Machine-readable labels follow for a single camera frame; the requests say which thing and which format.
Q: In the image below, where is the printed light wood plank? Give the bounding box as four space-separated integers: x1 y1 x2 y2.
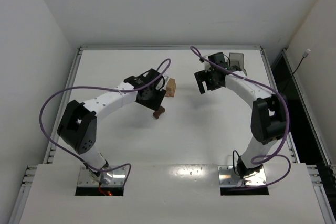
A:
165 92 174 97

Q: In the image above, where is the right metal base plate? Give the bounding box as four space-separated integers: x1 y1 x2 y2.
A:
218 165 267 189

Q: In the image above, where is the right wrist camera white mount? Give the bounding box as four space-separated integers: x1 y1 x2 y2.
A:
204 55 212 72

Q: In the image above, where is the smoky transparent plastic bin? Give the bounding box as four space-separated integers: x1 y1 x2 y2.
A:
229 52 245 72

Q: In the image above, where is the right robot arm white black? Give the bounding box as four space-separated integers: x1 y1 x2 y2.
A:
191 46 290 179

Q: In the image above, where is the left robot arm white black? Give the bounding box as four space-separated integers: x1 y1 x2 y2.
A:
57 69 169 183

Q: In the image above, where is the light wood rectangular block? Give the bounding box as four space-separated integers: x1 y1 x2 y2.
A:
166 78 176 89

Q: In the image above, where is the metal base plate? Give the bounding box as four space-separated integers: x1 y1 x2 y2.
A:
218 165 267 189
77 167 127 188

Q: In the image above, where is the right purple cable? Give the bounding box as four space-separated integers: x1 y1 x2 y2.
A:
190 45 292 190

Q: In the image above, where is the purple cable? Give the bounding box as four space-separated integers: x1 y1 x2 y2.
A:
38 58 172 180
190 45 292 190

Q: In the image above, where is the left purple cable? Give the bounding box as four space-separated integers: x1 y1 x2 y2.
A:
38 58 172 180

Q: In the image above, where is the dark arch wood block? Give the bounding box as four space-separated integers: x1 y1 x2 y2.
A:
153 106 165 119

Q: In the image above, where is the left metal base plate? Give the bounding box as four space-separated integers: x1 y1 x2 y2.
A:
77 167 127 188

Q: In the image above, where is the black wall cable white plug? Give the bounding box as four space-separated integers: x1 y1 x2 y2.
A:
281 48 311 93

